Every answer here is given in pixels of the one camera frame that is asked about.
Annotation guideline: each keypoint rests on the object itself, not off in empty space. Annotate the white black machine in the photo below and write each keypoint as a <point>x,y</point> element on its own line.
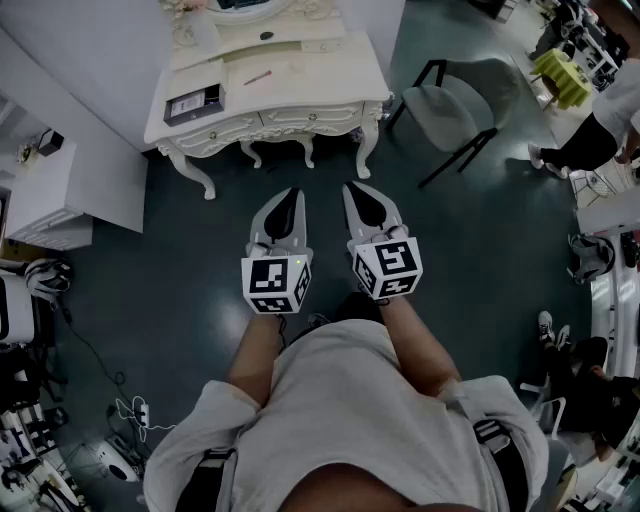
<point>15,310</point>

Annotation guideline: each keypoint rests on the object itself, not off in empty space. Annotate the yellow-green stool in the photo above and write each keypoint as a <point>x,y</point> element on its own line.
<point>562,75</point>

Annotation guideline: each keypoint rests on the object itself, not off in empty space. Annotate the person's grey shirt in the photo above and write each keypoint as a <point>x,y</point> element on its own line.
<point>350,400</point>

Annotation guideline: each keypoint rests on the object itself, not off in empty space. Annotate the person's chin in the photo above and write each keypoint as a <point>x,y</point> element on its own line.
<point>350,492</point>

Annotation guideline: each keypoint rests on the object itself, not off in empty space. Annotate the grey chair with black frame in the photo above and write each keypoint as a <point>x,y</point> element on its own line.
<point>450,110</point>

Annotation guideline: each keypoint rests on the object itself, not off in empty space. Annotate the grey backpack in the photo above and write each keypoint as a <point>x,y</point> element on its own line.
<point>592,257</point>

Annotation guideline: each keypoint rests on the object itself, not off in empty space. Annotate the small black-lined drawer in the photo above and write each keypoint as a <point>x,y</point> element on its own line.
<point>192,105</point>

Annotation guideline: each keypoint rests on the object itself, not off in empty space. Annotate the white floor device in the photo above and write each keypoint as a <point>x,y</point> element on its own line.
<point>115,462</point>

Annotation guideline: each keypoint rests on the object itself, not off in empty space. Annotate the person's left forearm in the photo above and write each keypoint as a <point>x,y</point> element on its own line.
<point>252,357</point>

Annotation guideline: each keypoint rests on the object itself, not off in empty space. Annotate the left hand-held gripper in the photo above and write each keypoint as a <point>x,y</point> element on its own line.
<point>270,277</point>

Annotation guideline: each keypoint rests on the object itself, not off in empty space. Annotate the white cabinet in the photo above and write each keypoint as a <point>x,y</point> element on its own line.
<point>45,200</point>

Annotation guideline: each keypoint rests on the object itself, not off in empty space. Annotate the pink lipstick pen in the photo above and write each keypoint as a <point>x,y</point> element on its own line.
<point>257,77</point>

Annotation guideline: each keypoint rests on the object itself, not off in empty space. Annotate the small black box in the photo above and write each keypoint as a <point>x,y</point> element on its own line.
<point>50,142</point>

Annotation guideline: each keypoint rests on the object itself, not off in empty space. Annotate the white shelf unit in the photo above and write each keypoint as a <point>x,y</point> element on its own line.
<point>615,300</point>

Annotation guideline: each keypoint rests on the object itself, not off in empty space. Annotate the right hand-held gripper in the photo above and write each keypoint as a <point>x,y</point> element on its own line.
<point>395,260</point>

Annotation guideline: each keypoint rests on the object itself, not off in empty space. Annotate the oval white-framed mirror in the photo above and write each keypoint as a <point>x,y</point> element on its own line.
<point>245,10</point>

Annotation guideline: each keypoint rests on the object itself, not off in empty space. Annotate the person's right forearm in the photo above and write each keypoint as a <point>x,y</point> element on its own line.
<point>420,350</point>

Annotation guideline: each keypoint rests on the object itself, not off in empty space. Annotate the white power strip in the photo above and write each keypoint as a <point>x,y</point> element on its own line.
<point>142,412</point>

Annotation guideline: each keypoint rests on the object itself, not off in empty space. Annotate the white translucent vase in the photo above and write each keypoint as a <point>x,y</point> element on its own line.
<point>206,30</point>

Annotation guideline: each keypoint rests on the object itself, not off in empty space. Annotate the white ornate dressing table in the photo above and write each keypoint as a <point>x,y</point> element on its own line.
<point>300,95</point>

